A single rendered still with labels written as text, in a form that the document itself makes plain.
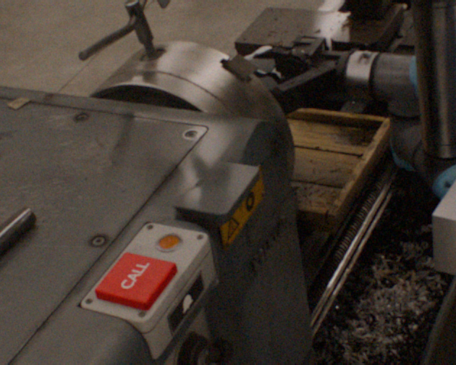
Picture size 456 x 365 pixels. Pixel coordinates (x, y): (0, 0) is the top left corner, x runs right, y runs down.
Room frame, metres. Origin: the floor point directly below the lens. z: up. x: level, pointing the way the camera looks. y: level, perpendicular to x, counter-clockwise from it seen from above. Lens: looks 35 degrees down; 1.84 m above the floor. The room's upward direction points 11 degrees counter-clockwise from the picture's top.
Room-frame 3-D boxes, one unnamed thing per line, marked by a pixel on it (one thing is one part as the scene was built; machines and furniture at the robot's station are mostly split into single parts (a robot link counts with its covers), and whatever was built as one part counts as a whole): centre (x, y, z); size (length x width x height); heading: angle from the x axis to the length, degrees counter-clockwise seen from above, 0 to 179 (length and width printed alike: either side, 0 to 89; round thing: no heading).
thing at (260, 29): (1.70, -0.29, 0.95); 0.43 x 0.17 x 0.05; 57
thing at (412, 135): (1.26, -0.32, 0.98); 0.11 x 0.08 x 0.11; 10
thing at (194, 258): (0.72, 0.09, 1.23); 0.13 x 0.08 x 0.05; 147
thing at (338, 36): (1.64, -0.33, 0.99); 0.20 x 0.10 x 0.05; 147
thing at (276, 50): (1.38, -0.12, 1.10); 0.09 x 0.02 x 0.05; 56
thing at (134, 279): (0.70, 0.10, 1.26); 0.06 x 0.06 x 0.02; 57
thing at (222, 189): (0.84, 0.01, 1.24); 0.09 x 0.08 x 0.03; 147
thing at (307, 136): (1.42, -0.09, 0.89); 0.36 x 0.30 x 0.04; 57
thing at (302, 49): (1.37, -0.19, 1.08); 0.12 x 0.09 x 0.08; 56
